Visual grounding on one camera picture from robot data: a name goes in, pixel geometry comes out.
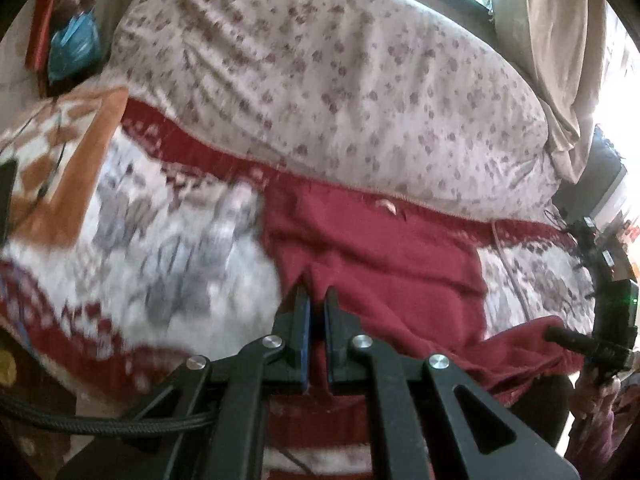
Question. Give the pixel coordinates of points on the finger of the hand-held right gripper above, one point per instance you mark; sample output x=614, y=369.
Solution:
x=567, y=337

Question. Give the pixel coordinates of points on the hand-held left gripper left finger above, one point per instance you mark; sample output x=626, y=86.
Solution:
x=305, y=335

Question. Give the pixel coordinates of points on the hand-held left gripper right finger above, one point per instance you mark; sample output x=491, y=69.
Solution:
x=330, y=335

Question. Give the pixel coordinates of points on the maroon sweatshirt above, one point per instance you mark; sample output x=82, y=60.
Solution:
x=390, y=260

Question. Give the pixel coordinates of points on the person's right forearm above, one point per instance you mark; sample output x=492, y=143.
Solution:
x=597, y=440

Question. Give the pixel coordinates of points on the person's right hand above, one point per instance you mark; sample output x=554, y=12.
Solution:
x=590, y=397

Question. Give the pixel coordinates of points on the dark cloth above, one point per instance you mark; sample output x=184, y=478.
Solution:
x=545, y=410

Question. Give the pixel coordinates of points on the plush floral blanket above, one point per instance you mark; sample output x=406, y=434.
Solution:
x=150, y=240

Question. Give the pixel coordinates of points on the beige floral quilt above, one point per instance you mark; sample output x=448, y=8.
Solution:
x=325, y=85

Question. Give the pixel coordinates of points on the beige curtain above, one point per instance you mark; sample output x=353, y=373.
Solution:
x=550, y=35

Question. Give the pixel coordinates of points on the teal plastic bag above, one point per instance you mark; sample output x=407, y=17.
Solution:
x=75, y=45

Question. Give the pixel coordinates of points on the red box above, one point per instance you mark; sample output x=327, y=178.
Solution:
x=40, y=35

